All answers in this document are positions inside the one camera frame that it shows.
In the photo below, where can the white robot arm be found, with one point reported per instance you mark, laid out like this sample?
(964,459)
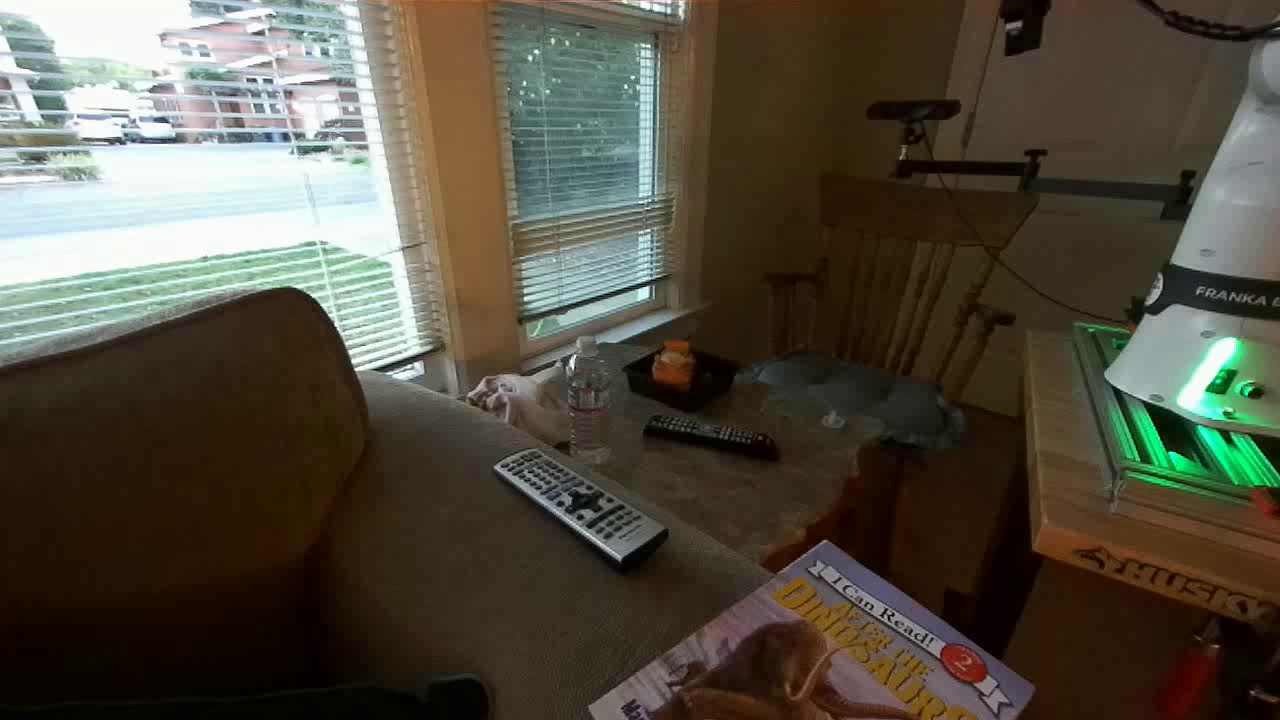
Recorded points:
(1211,335)

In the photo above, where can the black square tray box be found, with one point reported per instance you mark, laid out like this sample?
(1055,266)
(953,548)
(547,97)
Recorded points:
(715,378)

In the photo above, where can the clear plastic water bottle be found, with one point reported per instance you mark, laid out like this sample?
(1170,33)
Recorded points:
(588,401)

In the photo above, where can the white knitted cloth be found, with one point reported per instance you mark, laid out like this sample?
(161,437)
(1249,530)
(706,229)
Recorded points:
(518,396)

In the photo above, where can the black remote control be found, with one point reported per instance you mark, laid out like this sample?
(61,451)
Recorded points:
(711,434)

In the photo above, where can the silver remote control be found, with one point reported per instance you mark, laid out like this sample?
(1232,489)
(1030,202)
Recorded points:
(604,522)

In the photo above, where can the wooden rocking chair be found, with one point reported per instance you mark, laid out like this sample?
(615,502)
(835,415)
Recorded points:
(897,277)

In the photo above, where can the dog cover magazine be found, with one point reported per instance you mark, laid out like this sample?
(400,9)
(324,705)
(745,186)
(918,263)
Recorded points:
(826,638)

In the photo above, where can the brown couch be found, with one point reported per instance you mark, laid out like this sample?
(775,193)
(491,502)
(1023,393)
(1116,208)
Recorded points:
(213,511)

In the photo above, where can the wooden crate robot stand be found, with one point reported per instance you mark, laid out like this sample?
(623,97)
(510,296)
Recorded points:
(1139,494)

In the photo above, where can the camera on black mount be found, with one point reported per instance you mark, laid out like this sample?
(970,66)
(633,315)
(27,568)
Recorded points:
(918,127)

